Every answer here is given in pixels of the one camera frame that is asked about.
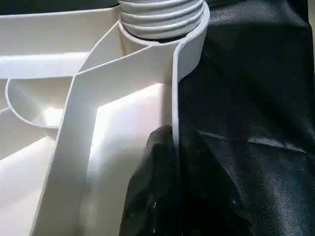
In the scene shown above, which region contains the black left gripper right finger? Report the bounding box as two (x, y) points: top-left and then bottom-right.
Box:
(175, 126), (255, 236)

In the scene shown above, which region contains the white plastic table top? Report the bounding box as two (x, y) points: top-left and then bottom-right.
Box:
(0, 0), (212, 236)

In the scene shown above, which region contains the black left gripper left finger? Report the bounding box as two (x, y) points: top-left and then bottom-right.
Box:
(118, 125), (181, 236)

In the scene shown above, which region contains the white plastic table leg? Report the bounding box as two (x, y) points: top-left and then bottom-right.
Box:
(118, 0), (207, 41)

